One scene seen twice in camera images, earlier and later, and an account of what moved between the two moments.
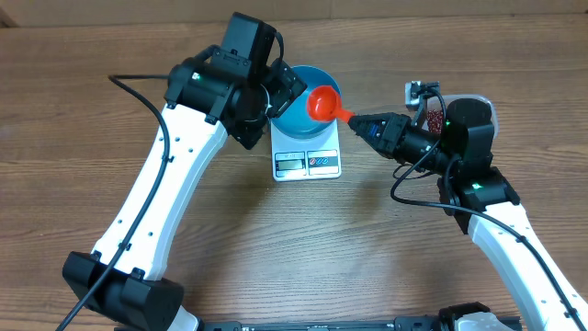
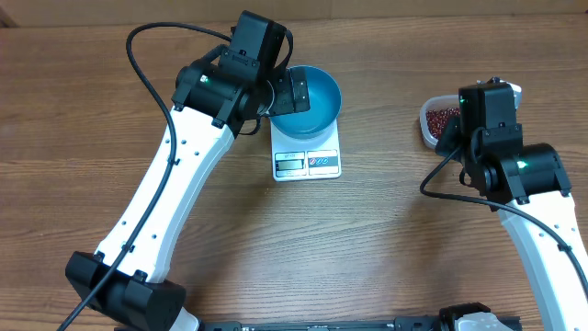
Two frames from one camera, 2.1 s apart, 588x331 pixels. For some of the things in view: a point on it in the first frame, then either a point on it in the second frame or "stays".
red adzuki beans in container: x=435 y=119 stays
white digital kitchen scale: x=306 y=159 stays
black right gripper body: x=402 y=143 to x=450 y=141
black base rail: x=302 y=325 stays
